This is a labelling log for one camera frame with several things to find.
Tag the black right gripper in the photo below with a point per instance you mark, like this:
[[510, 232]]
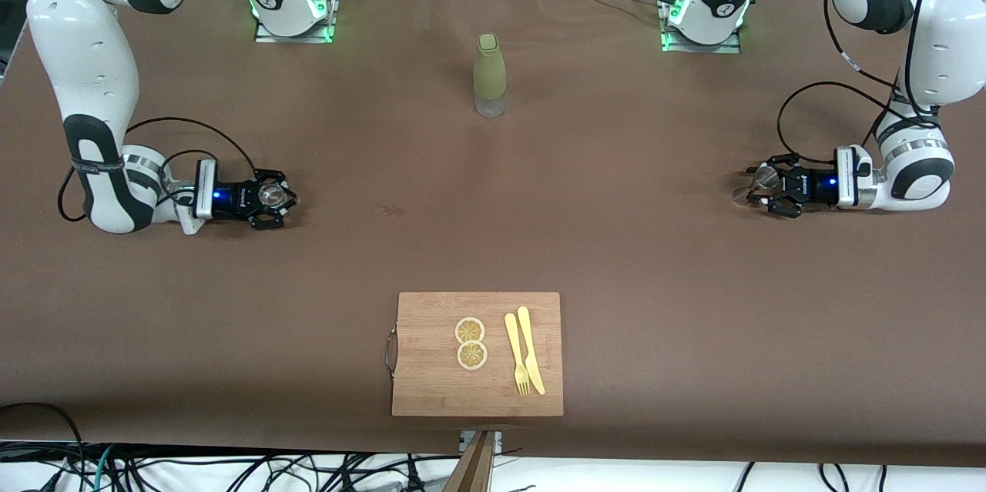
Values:
[[236, 199]]

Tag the clear glass shaker cup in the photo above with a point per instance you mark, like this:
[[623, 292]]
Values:
[[273, 194]]

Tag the yellow plastic fork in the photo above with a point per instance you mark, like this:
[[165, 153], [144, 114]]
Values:
[[514, 346]]

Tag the yellow plastic knife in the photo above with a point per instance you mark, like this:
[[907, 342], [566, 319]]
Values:
[[530, 353]]

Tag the lemon slice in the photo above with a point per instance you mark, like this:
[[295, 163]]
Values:
[[470, 330], [472, 355]]

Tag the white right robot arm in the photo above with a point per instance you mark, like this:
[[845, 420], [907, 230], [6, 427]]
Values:
[[85, 53]]

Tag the metal jigger measuring cup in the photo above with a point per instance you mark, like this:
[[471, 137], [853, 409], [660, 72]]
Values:
[[765, 178]]

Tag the metal table edge bracket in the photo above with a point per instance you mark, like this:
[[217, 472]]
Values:
[[497, 440]]

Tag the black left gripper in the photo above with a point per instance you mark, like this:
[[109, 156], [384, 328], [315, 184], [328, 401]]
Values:
[[810, 188]]

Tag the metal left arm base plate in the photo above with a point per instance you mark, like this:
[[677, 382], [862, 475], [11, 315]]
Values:
[[670, 41]]

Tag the green sleeved glass bottle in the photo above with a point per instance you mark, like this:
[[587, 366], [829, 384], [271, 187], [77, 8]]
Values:
[[489, 72]]

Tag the wooden post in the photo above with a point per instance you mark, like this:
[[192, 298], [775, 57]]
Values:
[[471, 469]]

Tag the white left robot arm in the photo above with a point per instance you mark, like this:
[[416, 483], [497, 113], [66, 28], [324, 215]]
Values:
[[932, 53]]

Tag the brown table cover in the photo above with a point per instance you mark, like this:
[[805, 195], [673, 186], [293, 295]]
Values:
[[616, 246]]

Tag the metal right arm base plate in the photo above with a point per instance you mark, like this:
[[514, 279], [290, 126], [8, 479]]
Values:
[[327, 15]]

